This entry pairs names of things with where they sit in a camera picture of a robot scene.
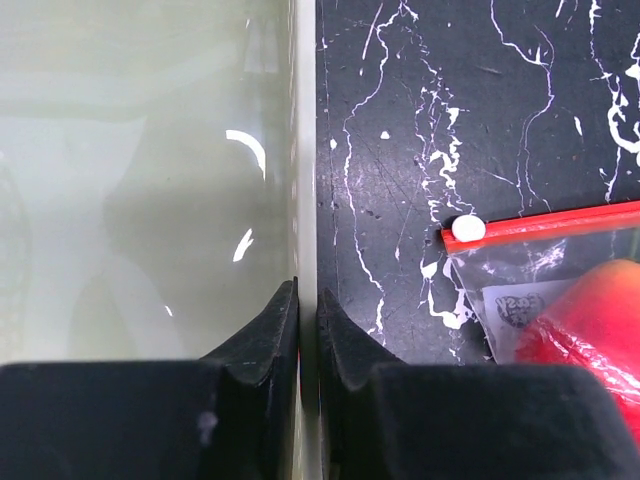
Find clear zip top bag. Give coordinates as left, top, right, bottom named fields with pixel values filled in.
left=441, top=201, right=639, bottom=364

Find pale green plastic basket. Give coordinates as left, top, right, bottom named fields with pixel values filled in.
left=1, top=1, right=315, bottom=479

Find red fake wax apple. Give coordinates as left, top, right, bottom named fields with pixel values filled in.
left=514, top=259, right=639, bottom=439

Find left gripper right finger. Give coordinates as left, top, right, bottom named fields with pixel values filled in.
left=316, top=289, right=403, bottom=479

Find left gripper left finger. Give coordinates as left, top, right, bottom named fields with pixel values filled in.
left=199, top=278, right=299, bottom=479

